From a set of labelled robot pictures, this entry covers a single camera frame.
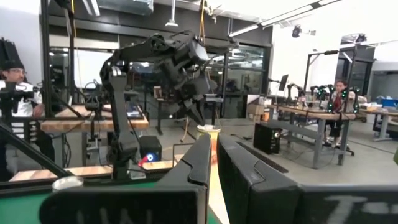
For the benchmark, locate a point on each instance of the background wooden work table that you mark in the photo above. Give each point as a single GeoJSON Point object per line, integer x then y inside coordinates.
{"type": "Point", "coordinates": [93, 125]}
{"type": "Point", "coordinates": [311, 114]}

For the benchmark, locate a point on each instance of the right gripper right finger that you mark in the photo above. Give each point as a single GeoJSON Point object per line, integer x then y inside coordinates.
{"type": "Point", "coordinates": [264, 199]}

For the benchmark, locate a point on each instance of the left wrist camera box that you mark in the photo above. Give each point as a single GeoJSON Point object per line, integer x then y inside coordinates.
{"type": "Point", "coordinates": [197, 49]}

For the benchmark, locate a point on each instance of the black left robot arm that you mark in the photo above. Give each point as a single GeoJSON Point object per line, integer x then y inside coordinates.
{"type": "Point", "coordinates": [119, 102]}

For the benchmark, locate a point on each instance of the Corn label tin can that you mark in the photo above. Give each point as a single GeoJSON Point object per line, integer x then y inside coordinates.
{"type": "Point", "coordinates": [214, 149]}

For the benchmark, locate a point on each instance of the person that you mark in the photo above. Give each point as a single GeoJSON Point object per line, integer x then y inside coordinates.
{"type": "Point", "coordinates": [338, 102]}
{"type": "Point", "coordinates": [17, 93]}

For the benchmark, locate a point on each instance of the overhead LED light bar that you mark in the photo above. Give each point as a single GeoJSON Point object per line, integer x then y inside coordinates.
{"type": "Point", "coordinates": [280, 18]}

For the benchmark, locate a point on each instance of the cardboard box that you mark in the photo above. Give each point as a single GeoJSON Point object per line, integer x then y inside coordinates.
{"type": "Point", "coordinates": [255, 109]}

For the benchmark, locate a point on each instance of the background black metal frame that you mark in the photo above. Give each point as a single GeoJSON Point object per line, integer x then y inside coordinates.
{"type": "Point", "coordinates": [46, 62]}

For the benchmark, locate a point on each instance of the tilted black monitor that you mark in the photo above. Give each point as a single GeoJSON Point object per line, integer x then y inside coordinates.
{"type": "Point", "coordinates": [283, 82]}

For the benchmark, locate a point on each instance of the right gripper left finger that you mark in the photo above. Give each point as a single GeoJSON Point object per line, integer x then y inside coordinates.
{"type": "Point", "coordinates": [130, 205]}

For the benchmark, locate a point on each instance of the blue plastic crate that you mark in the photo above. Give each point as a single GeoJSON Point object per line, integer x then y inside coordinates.
{"type": "Point", "coordinates": [388, 102]}

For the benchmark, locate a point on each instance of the black computer tower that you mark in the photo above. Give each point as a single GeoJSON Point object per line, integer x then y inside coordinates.
{"type": "Point", "coordinates": [267, 138]}

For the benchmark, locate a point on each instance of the black spot lamp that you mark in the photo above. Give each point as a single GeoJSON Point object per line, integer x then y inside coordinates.
{"type": "Point", "coordinates": [296, 31]}

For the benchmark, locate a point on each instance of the computer tower blue light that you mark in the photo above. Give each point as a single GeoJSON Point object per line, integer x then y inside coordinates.
{"type": "Point", "coordinates": [150, 151]}

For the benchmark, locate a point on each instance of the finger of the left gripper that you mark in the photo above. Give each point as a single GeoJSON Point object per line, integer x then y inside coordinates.
{"type": "Point", "coordinates": [178, 109]}
{"type": "Point", "coordinates": [197, 113]}

